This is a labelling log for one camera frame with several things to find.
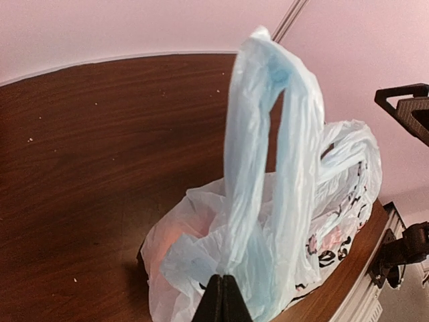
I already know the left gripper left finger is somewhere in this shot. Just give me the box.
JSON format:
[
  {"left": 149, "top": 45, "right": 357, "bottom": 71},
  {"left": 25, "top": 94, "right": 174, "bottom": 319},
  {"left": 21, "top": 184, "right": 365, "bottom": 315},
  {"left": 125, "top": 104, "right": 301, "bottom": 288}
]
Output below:
[{"left": 193, "top": 275, "right": 223, "bottom": 322}]

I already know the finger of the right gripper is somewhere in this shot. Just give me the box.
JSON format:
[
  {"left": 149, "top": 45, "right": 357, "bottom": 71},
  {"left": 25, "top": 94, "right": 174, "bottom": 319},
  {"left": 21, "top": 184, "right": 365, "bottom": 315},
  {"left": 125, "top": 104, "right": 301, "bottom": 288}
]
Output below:
[
  {"left": 374, "top": 83, "right": 428, "bottom": 146},
  {"left": 367, "top": 221, "right": 428, "bottom": 288}
]

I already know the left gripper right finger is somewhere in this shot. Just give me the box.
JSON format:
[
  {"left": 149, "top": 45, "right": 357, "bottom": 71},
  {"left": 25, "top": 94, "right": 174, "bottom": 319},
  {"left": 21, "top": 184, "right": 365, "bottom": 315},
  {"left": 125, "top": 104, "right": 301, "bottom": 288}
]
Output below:
[{"left": 223, "top": 275, "right": 251, "bottom": 322}]

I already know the light blue printed plastic bag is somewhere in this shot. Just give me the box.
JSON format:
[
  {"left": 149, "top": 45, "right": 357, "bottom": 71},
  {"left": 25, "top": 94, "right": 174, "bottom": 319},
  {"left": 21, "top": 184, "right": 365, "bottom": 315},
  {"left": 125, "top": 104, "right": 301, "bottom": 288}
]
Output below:
[{"left": 140, "top": 26, "right": 382, "bottom": 321}]

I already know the right aluminium corner post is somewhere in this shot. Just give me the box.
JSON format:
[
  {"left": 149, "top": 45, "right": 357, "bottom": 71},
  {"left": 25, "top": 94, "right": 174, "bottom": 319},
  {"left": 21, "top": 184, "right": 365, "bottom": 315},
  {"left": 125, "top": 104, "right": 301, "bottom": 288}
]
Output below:
[{"left": 271, "top": 0, "right": 310, "bottom": 43}]

